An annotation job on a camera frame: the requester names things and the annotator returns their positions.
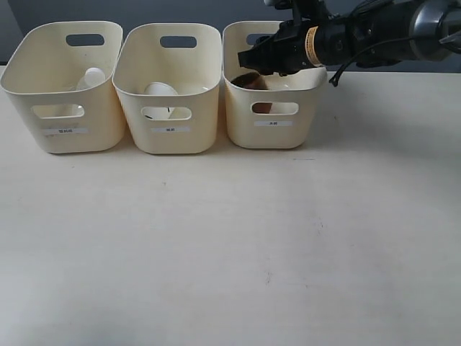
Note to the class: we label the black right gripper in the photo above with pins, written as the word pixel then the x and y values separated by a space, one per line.
pixel 292 47

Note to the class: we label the brown wooden cup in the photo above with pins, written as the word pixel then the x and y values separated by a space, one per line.
pixel 254 81

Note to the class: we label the clear plastic bottle white cap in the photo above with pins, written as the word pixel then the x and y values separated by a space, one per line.
pixel 92 77

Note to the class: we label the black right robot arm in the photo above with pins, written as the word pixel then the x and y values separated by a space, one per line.
pixel 373 34

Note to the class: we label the right cream plastic bin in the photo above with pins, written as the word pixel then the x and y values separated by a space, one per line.
pixel 278 117

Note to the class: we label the cream plastic bin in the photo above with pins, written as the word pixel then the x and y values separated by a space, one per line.
pixel 278 117
pixel 167 79
pixel 40 80

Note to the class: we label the middle cream plastic bin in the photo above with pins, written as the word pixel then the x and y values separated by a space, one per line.
pixel 167 79

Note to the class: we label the left cream plastic bin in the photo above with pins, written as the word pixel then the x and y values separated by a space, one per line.
pixel 40 80

